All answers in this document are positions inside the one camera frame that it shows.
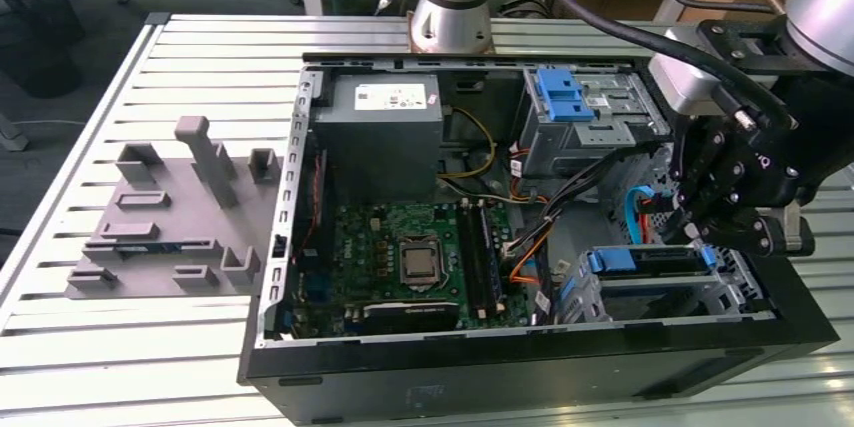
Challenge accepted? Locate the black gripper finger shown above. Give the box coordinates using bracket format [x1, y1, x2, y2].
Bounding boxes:
[668, 114, 752, 228]
[686, 204, 775, 254]

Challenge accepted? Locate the power wire with orange strands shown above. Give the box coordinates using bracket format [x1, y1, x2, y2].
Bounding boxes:
[636, 194, 676, 248]

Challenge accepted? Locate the hard disk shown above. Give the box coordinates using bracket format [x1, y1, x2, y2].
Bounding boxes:
[558, 245, 719, 321]

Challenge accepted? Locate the metal disk bay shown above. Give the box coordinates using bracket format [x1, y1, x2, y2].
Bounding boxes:
[556, 244, 762, 324]

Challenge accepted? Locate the metal optical drive cage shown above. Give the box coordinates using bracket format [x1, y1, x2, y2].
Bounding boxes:
[518, 66, 675, 181]

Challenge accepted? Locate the blue drive cage latch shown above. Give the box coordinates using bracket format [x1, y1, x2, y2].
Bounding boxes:
[532, 69, 596, 123]

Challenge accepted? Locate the black RAM slot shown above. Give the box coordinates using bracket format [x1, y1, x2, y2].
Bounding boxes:
[455, 199, 487, 316]
[476, 199, 510, 313]

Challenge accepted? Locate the black open PC case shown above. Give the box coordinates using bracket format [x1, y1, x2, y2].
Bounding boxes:
[237, 50, 840, 424]

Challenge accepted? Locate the CPU socket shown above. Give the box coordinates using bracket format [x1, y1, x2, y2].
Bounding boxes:
[396, 234, 449, 297]

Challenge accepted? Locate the silver CPU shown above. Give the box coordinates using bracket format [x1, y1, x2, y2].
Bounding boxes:
[401, 246, 441, 284]

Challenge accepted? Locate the grey power supply unit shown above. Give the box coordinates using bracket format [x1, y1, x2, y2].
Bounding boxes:
[311, 74, 447, 203]

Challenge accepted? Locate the black graphics card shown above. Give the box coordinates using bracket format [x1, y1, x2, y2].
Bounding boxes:
[344, 299, 463, 337]

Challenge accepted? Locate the green motherboard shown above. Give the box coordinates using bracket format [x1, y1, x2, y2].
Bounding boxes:
[292, 199, 539, 341]

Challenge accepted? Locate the grey parts rack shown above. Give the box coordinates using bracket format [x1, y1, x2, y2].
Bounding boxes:
[65, 115, 285, 301]

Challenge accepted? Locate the grey stand foot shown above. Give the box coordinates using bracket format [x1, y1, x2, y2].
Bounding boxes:
[0, 111, 29, 152]

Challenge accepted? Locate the black camera with grey bracket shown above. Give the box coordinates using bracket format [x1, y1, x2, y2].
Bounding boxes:
[752, 200, 816, 259]

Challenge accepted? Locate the blue data wire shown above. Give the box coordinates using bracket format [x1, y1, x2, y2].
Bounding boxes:
[624, 186, 654, 248]

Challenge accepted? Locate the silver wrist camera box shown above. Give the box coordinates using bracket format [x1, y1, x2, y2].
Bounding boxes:
[647, 54, 735, 116]

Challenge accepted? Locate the black cable bundle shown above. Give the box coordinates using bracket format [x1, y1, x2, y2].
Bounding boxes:
[503, 144, 668, 256]

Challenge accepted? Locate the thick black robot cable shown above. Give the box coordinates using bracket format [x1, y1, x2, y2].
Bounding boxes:
[550, 0, 802, 131]

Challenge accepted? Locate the black labelled cable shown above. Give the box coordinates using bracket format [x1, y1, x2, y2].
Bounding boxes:
[530, 246, 559, 326]

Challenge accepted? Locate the yellow wire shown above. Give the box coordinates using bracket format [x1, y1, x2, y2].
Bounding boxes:
[436, 106, 500, 181]

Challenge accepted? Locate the red twisted wire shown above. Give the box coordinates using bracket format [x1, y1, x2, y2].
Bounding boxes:
[312, 149, 329, 248]

